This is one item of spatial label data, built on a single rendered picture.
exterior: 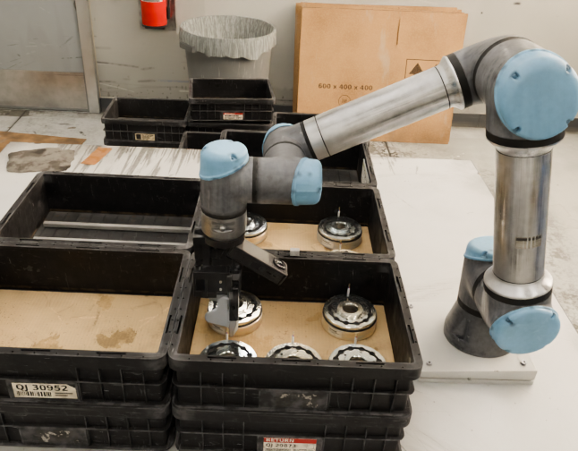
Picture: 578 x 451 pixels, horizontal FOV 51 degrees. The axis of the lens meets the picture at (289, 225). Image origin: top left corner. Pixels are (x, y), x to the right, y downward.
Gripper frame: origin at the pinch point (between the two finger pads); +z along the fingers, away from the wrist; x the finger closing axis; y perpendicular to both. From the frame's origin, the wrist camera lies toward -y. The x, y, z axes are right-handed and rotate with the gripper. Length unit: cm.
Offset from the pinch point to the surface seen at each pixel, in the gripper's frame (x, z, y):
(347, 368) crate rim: 19.4, -7.7, -17.7
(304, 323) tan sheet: -2.1, 2.0, -13.1
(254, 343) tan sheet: 3.5, 2.0, -3.5
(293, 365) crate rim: 19.0, -7.8, -9.4
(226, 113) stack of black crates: -183, 31, 10
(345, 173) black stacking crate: -67, 2, -29
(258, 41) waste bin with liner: -256, 17, -5
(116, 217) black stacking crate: -39.4, 1.9, 29.6
